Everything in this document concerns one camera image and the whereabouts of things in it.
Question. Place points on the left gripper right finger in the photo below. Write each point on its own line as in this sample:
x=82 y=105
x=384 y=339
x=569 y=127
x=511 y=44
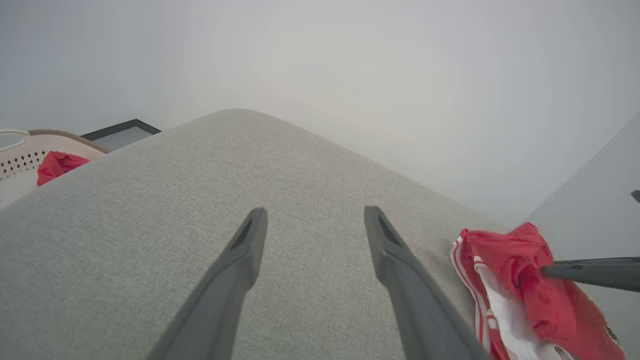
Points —
x=420 y=310

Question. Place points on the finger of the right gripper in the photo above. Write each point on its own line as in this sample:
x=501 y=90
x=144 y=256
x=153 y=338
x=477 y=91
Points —
x=600 y=276
x=610 y=260

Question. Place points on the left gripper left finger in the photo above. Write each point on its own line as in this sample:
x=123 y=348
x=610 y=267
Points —
x=225 y=290

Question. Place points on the red jersey white sleeves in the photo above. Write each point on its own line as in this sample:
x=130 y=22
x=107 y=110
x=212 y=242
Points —
x=530 y=300

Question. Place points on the grey fabric sofa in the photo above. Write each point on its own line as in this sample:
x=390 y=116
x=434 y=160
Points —
x=300 y=175

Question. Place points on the black framed grey panel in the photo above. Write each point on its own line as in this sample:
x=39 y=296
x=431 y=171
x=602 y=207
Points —
x=120 y=136

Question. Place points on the red cloth in basket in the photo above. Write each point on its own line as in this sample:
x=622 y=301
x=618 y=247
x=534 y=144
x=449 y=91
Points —
x=57 y=165

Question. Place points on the beige laundry basket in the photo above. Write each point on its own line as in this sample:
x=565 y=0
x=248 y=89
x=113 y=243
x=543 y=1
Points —
x=20 y=160

